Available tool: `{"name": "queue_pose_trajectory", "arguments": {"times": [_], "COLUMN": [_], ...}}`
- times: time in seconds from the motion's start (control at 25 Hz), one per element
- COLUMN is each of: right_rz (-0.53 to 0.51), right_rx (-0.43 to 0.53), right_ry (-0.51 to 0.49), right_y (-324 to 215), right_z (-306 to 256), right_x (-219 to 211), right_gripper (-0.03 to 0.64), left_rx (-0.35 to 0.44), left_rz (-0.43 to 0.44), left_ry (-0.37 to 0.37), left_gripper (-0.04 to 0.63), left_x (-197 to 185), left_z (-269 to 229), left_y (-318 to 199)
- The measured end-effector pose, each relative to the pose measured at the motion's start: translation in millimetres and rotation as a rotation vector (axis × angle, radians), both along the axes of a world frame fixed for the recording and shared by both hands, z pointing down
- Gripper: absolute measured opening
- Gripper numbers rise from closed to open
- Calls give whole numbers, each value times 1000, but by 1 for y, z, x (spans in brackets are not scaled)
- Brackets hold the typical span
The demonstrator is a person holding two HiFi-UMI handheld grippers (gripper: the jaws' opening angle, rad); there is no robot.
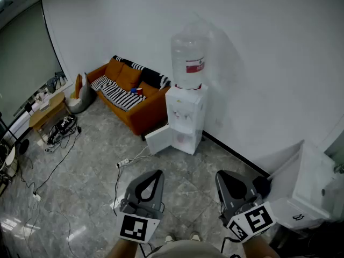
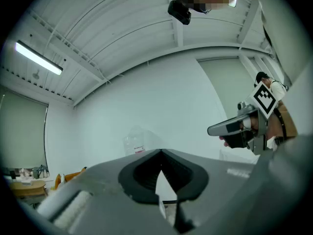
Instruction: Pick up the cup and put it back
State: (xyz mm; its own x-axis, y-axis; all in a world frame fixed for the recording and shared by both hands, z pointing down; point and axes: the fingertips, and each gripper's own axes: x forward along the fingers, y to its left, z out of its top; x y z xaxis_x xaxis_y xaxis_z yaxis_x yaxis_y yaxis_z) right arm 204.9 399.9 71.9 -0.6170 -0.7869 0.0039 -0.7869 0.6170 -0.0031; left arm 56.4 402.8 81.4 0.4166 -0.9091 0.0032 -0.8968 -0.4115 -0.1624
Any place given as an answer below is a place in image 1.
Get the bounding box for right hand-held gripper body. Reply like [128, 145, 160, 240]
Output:
[219, 196, 277, 243]

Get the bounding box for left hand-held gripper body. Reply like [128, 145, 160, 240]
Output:
[116, 197, 165, 244]

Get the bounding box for white water dispenser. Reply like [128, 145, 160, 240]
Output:
[145, 83, 209, 156]

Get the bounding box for person's left forearm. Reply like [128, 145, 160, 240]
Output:
[106, 238, 140, 258]

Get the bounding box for person's right forearm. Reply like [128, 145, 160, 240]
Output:
[241, 234, 282, 258]

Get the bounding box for white box bin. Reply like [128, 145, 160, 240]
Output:
[268, 140, 340, 230]

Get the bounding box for person's beige clothing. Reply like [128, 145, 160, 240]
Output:
[146, 239, 229, 258]

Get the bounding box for orange sofa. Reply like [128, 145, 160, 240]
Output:
[86, 57, 171, 137]

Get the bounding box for black white striped blanket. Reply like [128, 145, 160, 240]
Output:
[90, 75, 147, 112]

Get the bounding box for grey bean bag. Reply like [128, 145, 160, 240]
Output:
[66, 73, 97, 114]

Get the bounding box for round wooden coffee table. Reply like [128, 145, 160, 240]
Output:
[28, 91, 71, 142]

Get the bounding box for black knitted throw white stripes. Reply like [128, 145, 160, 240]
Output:
[112, 55, 171, 91]

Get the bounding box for orange flat cushion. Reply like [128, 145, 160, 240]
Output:
[75, 73, 83, 99]

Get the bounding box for grey handbags on sill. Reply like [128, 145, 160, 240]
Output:
[46, 71, 67, 94]

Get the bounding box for clear water bottle red label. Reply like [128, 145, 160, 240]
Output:
[170, 28, 209, 90]

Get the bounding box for grey window blind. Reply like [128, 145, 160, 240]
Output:
[0, 0, 65, 130]

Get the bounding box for black brush with white handle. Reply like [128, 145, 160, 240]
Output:
[252, 154, 299, 199]

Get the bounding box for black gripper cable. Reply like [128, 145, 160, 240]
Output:
[220, 236, 244, 254]

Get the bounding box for white power cable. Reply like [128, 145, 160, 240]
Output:
[126, 145, 153, 164]

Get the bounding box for long black floor cable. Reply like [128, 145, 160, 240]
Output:
[33, 126, 82, 196]

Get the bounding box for black bag with cables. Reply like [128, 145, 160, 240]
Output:
[47, 114, 78, 146]

